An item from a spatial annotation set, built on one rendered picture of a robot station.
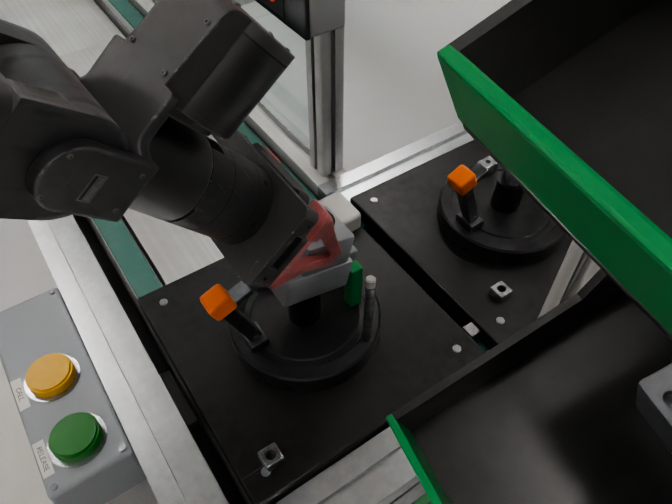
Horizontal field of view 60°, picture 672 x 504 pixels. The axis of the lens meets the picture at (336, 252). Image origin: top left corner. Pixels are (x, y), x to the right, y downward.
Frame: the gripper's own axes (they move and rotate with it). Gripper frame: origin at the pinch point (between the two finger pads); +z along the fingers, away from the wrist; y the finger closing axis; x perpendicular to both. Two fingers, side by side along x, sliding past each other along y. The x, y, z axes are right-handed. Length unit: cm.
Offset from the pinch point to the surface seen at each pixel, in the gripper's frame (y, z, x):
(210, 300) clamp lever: 0.0, -4.9, 8.2
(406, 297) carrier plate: -3.0, 14.3, 0.8
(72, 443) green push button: 0.6, -6.1, 25.0
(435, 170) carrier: 9.8, 24.1, -10.4
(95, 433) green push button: 0.4, -5.0, 23.6
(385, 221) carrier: 6.4, 17.5, -2.7
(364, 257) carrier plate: 3.5, 14.2, 1.1
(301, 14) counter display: 13.9, -2.8, -12.7
